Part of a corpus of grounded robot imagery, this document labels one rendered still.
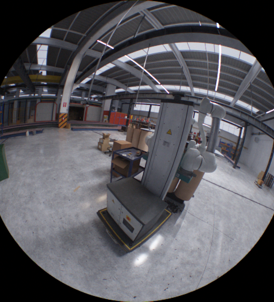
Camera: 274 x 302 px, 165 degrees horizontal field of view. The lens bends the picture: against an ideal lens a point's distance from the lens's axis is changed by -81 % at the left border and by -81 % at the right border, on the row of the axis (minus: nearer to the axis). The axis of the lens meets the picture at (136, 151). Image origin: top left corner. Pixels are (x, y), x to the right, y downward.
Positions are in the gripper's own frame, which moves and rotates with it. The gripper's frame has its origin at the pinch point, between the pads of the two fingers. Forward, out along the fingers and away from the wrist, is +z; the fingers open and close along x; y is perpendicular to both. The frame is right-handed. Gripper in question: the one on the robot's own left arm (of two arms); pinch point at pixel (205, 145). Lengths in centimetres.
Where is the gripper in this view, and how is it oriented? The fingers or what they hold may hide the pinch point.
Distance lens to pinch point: 183.1
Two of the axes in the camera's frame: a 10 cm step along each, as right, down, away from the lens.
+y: 7.6, 3.4, -5.5
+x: 6.2, -1.2, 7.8
